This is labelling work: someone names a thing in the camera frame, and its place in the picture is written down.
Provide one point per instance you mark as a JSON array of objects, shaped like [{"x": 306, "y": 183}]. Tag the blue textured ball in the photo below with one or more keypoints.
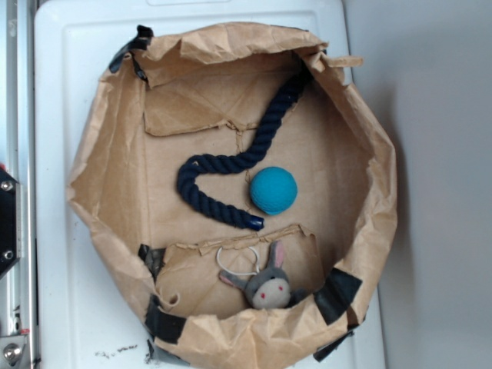
[{"x": 273, "y": 190}]

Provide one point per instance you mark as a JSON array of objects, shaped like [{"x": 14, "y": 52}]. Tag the brown paper bag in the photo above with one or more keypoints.
[{"x": 179, "y": 127}]

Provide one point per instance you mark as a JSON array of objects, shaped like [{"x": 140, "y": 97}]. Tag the gray plush donkey toy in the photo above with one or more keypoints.
[{"x": 266, "y": 289}]

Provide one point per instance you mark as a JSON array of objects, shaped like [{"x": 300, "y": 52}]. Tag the white plastic bin lid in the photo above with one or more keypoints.
[{"x": 84, "y": 320}]

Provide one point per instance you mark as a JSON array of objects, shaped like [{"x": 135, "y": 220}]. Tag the metal frame rail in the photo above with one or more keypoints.
[{"x": 20, "y": 342}]

